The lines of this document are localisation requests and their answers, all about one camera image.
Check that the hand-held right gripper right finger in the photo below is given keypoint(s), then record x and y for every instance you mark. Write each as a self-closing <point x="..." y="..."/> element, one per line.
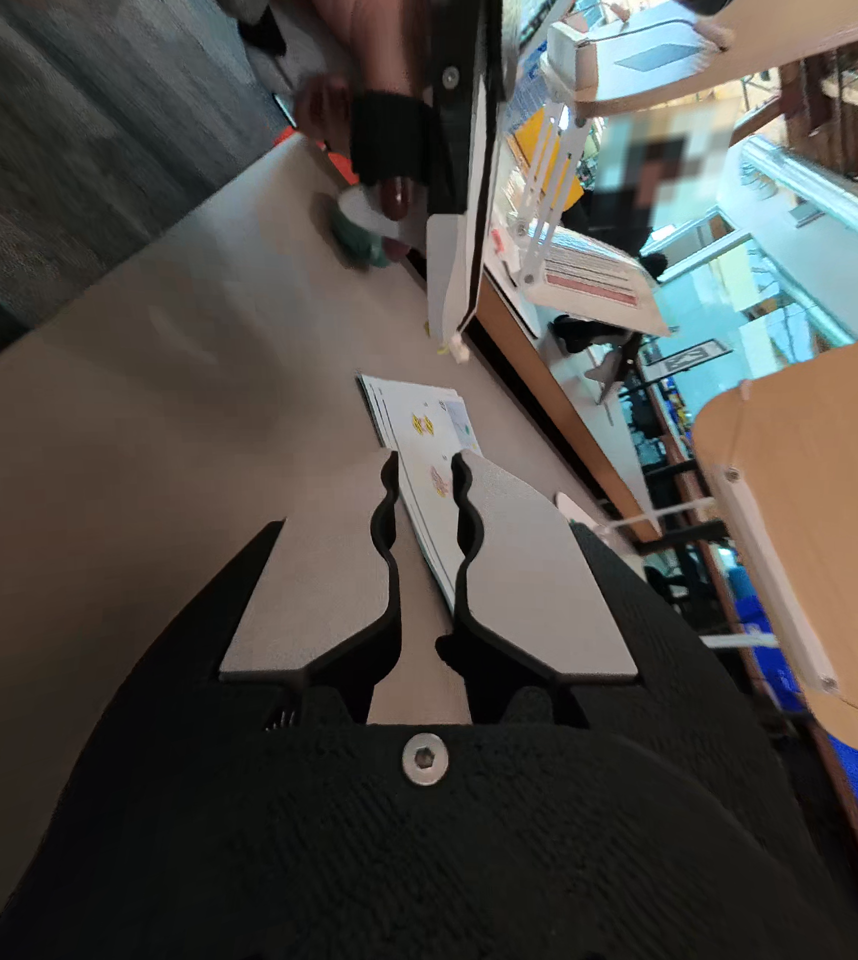
<point x="541" y="585"/>

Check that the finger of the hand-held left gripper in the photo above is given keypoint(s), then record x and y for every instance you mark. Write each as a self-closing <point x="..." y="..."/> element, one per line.
<point x="448" y="270"/>

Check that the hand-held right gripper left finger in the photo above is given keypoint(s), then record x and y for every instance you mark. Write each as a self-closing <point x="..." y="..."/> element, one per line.
<point x="309" y="585"/>

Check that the lego instruction booklet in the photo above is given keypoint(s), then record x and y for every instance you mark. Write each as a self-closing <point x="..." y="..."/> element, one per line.
<point x="406" y="409"/>

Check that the person's left hand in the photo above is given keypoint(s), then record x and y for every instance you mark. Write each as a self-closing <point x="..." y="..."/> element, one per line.
<point x="376" y="45"/>

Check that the white document stand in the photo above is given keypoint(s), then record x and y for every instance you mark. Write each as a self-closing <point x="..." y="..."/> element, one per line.
<point x="511" y="300"/>

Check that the yellow paper sheet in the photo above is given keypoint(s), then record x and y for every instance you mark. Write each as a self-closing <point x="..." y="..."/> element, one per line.
<point x="530" y="142"/>

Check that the teal round container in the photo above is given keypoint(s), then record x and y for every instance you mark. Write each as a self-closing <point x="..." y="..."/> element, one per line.
<point x="358" y="240"/>

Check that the orange object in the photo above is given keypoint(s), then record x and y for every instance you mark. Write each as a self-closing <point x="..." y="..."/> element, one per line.
<point x="340" y="169"/>

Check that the printed instruction sheet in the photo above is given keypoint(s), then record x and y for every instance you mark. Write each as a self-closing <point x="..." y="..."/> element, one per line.
<point x="601" y="277"/>

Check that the printed tag sign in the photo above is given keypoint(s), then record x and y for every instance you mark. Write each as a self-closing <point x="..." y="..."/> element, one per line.
<point x="688" y="358"/>

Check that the silver air duct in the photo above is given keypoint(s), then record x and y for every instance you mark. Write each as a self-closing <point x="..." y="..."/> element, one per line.
<point x="834" y="199"/>

